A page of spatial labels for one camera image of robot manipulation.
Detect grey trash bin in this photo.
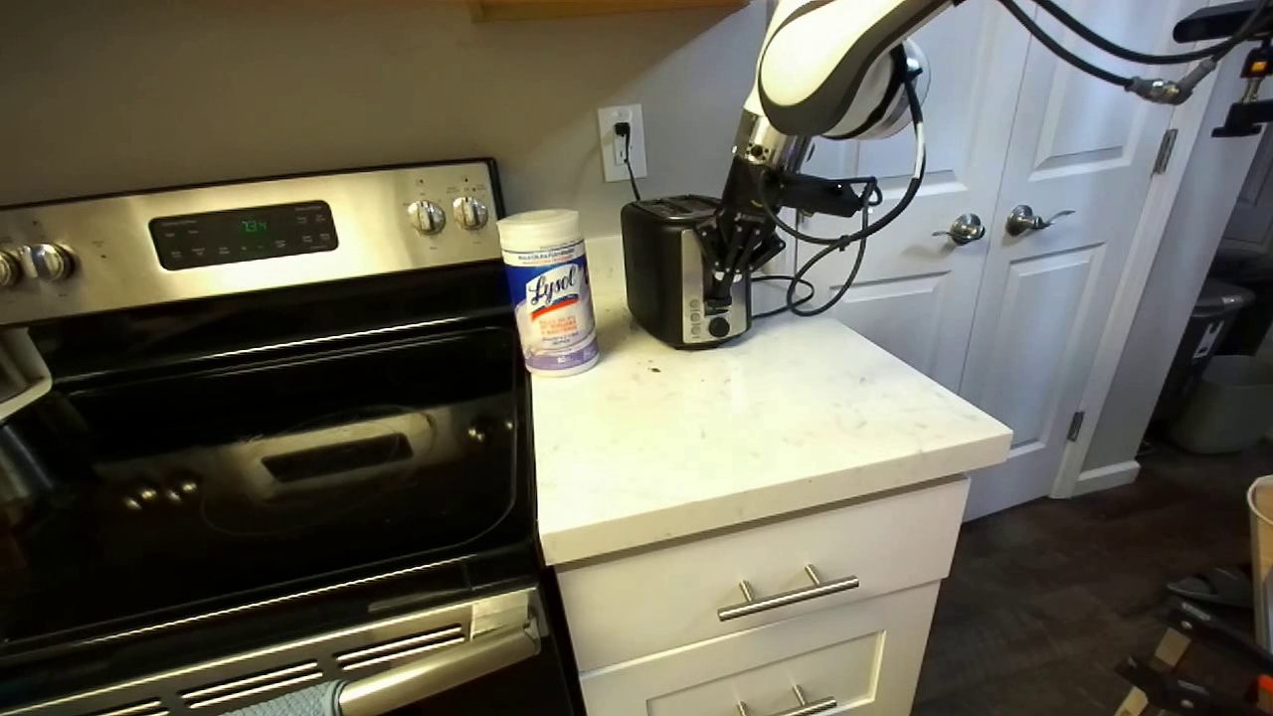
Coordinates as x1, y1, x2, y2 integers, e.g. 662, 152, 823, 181
1164, 279, 1273, 451

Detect white kitchen counter cabinet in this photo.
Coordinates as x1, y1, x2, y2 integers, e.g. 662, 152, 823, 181
534, 238, 1010, 716

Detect black and silver toaster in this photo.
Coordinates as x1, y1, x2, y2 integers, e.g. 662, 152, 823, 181
620, 196, 751, 348

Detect white double closet doors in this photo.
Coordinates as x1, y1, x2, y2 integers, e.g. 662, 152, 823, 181
807, 0, 1209, 516

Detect Lysol wipes canister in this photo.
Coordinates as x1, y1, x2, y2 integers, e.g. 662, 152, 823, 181
497, 212, 600, 372

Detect stainless steel electric stove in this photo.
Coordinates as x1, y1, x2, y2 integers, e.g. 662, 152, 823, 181
0, 158, 585, 716

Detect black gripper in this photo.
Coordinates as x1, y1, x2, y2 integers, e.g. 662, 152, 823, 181
702, 158, 783, 310

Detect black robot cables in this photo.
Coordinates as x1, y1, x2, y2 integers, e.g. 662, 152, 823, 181
751, 0, 1273, 322

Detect white wall outlet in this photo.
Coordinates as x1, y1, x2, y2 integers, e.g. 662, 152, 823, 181
597, 103, 648, 181

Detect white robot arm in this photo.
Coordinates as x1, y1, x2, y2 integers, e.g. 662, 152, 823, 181
701, 0, 954, 302

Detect black toaster power cord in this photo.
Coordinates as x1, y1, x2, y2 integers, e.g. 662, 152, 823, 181
608, 117, 643, 205

